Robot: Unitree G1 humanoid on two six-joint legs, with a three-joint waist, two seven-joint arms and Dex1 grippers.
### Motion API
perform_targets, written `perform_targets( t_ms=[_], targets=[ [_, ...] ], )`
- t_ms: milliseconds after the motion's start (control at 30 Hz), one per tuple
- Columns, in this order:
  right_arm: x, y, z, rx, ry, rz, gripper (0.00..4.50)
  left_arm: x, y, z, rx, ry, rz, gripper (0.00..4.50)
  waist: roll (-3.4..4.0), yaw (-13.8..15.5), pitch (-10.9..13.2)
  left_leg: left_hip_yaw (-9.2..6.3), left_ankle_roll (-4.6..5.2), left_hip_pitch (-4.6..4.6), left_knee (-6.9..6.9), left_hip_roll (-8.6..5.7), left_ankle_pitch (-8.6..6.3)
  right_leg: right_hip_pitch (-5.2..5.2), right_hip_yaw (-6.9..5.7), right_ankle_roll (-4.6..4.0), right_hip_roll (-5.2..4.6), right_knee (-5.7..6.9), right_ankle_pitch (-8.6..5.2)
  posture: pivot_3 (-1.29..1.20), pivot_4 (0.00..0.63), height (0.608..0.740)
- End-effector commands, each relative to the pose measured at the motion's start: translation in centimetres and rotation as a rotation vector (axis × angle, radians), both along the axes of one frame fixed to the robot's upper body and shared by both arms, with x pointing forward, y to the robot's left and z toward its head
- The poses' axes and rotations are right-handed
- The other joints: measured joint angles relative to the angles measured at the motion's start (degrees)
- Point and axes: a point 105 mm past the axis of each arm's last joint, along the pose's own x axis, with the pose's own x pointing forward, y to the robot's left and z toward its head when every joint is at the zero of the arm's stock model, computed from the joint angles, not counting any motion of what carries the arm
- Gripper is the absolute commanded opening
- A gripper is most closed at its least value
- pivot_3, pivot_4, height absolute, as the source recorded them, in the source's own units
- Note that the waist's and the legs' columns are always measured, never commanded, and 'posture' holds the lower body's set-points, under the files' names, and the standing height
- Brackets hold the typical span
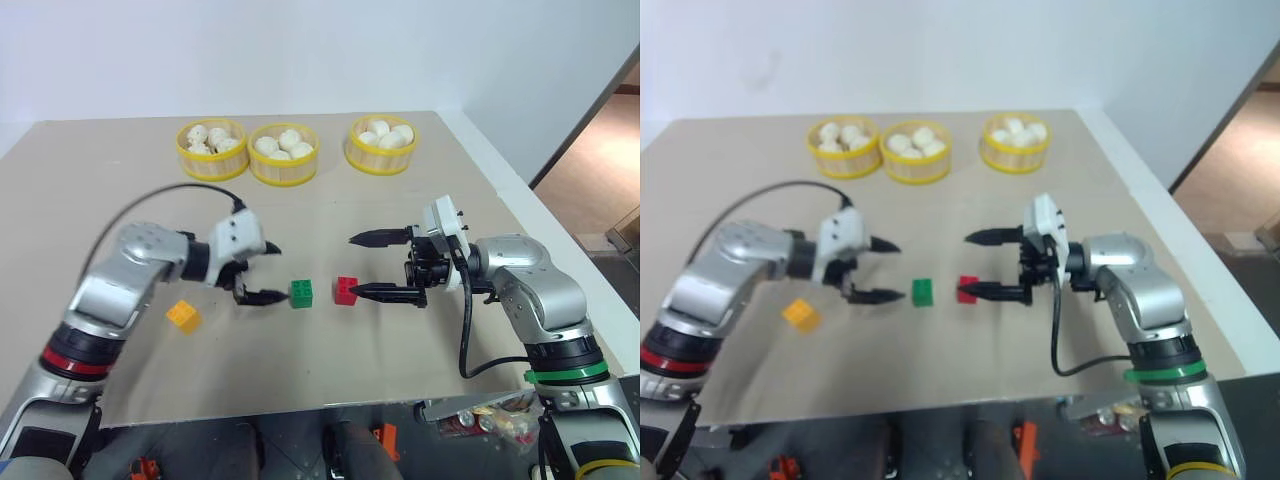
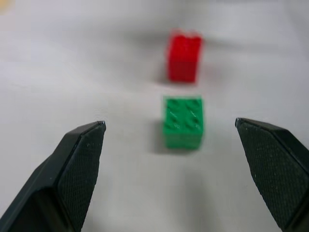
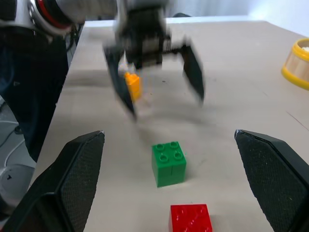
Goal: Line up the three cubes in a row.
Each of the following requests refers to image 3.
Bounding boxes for red building block cube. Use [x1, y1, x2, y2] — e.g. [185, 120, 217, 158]
[168, 203, 214, 232]

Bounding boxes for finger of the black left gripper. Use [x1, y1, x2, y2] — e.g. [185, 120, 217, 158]
[102, 44, 139, 123]
[181, 44, 206, 106]

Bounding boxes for orange building block cube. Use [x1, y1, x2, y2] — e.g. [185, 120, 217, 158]
[123, 72, 142, 102]

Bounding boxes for white cable on floor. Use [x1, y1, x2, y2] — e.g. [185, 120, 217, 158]
[0, 120, 26, 170]

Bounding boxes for green building block cube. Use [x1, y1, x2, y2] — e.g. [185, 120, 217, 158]
[151, 141, 187, 188]

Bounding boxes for silver rounded robot part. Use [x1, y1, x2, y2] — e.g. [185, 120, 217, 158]
[0, 163, 36, 219]

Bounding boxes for dark robot lower body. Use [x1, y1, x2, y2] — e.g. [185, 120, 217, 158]
[0, 29, 70, 163]

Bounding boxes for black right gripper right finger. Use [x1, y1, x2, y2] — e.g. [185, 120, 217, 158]
[234, 129, 309, 232]

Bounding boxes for yellow rimmed wooden container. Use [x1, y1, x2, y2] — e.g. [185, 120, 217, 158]
[281, 38, 309, 91]

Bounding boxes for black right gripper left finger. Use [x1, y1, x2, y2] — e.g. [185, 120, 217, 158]
[1, 130, 105, 232]

